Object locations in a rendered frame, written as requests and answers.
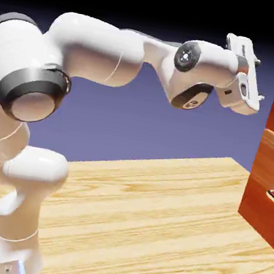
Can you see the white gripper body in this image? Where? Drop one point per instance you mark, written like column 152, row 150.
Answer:
column 243, row 46

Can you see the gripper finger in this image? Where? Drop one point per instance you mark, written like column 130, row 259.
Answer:
column 261, row 97
column 257, row 62

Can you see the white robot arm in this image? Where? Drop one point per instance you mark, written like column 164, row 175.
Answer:
column 96, row 45

